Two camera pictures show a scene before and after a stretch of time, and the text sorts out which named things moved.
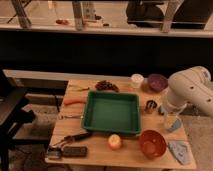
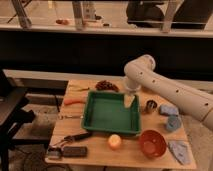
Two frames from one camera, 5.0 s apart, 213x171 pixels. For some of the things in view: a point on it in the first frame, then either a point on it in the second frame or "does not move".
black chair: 13,114 does not move
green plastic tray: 112,112 does not move
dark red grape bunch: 106,85 does not move
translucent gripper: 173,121 -> 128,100
